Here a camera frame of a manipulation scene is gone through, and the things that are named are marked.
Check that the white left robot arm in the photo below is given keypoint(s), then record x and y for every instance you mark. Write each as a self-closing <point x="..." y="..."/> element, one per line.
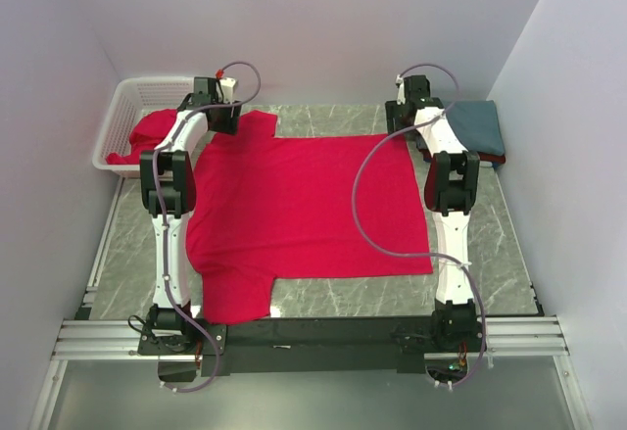
<point x="168" y="193"/>

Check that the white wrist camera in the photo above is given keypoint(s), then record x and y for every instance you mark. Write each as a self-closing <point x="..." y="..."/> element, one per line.
<point x="226" y="87"/>
<point x="401" y="93"/>

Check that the white plastic laundry basket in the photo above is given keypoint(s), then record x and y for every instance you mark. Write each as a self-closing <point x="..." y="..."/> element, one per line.
<point x="135" y="98"/>

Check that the red t-shirt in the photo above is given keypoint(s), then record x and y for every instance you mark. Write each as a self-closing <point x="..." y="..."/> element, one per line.
<point x="292" y="208"/>
<point x="487" y="160"/>
<point x="145" y="136"/>

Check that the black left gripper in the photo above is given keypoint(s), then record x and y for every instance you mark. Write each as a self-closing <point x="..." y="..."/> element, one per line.
<point x="230" y="125"/>

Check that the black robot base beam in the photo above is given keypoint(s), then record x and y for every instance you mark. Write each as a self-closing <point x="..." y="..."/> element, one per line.
<point x="400" y="343"/>

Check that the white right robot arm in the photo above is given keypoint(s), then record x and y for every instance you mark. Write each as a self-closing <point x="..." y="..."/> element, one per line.
<point x="449" y="193"/>

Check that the folded red t-shirt in stack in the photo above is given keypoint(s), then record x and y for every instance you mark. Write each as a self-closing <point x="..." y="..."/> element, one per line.
<point x="487" y="160"/>

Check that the folded teal t-shirt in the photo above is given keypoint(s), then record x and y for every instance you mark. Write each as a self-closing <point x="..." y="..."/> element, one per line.
<point x="476" y="125"/>

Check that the red t-shirt in basket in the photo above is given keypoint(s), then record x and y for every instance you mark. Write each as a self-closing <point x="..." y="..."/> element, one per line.
<point x="145" y="136"/>

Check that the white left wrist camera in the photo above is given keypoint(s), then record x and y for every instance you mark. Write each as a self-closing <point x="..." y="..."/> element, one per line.
<point x="226" y="87"/>

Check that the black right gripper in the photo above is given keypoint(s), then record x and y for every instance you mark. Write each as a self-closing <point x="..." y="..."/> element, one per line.
<point x="391" y="113"/>

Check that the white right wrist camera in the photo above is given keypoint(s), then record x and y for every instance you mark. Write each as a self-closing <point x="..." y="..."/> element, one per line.
<point x="401" y="93"/>

